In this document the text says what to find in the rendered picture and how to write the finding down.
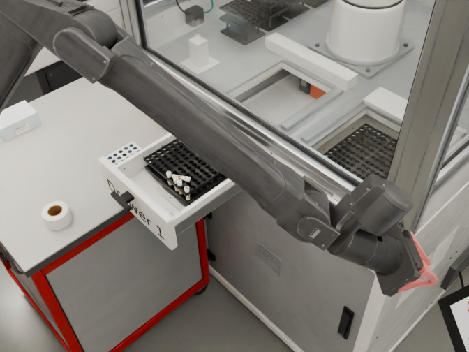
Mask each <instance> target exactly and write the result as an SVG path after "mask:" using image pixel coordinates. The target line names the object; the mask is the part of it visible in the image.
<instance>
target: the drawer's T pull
mask: <svg viewBox="0 0 469 352"><path fill-rule="evenodd" d="M110 195H111V196H112V197H113V198H114V199H115V200H116V201H117V202H118V203H119V204H120V205H121V206H122V207H123V208H124V209H125V210H126V211H127V212H129V211H131V209H132V208H131V206H130V205H129V204H128V203H129V202H131V201H132V200H134V196H133V195H132V194H131V193H129V192H128V191H126V192H125V193H123V194H121V195H120V196H119V195H118V194H117V193H116V192H115V191H113V192H112V193H111V194H110Z"/></svg>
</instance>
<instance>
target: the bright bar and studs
mask: <svg viewBox="0 0 469 352"><path fill-rule="evenodd" d="M156 191H157V192H158V193H159V194H160V195H162V197H164V199H166V200H167V201H168V202H169V203H170V204H171V205H173V206H174V207H175V208H176V209H177V210H179V211H181V210H183V209H184V208H185V207H184V206H183V205H182V204H181V203H179V202H178V201H177V200H176V199H175V198H173V197H172V196H171V195H170V194H169V193H168V192H167V191H166V190H164V189H163V188H162V187H161V186H158V187H157V188H156Z"/></svg>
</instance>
